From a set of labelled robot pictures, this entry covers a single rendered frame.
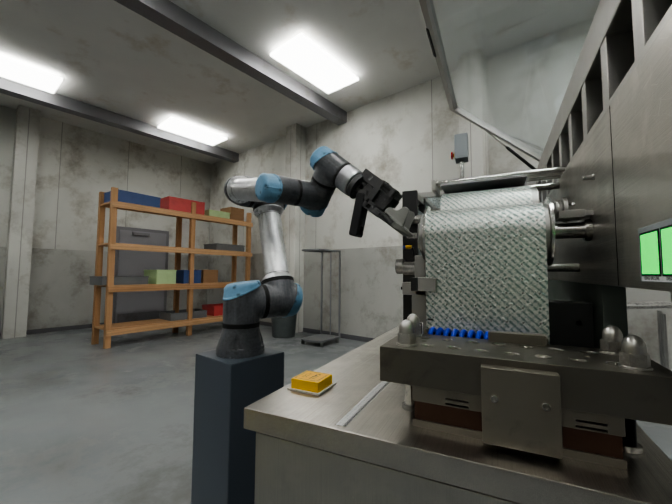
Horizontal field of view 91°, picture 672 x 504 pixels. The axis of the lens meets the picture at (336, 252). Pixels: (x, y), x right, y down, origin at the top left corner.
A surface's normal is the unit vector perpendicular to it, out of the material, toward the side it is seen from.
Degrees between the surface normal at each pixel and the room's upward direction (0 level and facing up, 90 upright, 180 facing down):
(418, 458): 90
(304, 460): 90
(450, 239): 90
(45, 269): 90
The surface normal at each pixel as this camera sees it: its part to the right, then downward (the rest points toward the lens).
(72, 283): 0.77, -0.04
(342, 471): -0.44, -0.06
